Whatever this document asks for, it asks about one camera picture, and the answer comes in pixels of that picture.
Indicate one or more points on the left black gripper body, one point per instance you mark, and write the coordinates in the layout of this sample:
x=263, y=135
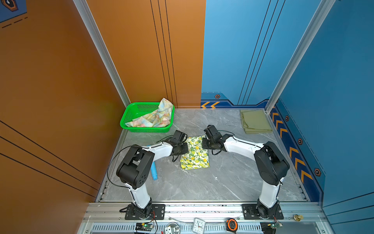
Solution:
x=183, y=148

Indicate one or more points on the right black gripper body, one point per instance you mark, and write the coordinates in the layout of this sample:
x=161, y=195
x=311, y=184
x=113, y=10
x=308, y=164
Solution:
x=207, y=144

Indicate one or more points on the lemon print skirt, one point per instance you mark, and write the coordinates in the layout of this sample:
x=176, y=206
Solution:
x=197, y=156

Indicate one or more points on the pastel floral skirt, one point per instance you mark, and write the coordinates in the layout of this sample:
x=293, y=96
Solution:
x=158, y=118

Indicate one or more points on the olive green skirt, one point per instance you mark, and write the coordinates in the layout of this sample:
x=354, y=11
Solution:
x=254, y=122

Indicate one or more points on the green plastic basket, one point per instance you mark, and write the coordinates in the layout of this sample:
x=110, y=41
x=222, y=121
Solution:
x=138, y=109

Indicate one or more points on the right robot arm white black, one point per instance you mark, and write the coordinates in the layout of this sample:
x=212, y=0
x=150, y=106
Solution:
x=272, y=167

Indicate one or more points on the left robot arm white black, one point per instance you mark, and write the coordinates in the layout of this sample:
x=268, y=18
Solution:
x=136, y=165

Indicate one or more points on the light blue cylinder tool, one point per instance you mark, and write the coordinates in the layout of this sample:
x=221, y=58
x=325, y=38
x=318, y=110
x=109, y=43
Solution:
x=154, y=171

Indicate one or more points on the small white clock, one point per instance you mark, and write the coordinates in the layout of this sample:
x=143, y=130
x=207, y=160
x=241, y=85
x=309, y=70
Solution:
x=198, y=226

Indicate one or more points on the orange black tape measure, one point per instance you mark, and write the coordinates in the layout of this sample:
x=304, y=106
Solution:
x=231, y=225

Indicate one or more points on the white power adapter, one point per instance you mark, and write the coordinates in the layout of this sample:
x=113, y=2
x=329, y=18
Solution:
x=172, y=228

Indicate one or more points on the green circuit board left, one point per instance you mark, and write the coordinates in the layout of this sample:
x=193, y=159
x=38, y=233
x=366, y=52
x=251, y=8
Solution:
x=144, y=228

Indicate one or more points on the circuit board right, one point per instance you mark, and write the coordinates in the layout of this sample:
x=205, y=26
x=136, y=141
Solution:
x=270, y=227

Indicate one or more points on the brass round knob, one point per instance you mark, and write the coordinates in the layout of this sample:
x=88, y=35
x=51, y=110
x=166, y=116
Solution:
x=298, y=217

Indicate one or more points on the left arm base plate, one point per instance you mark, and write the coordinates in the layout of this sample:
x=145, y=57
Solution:
x=156, y=211

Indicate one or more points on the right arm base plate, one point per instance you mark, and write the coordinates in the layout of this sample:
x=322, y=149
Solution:
x=259, y=211

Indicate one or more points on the aluminium front rail frame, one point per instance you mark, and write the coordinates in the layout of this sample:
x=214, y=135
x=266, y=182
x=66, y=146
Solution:
x=109, y=218

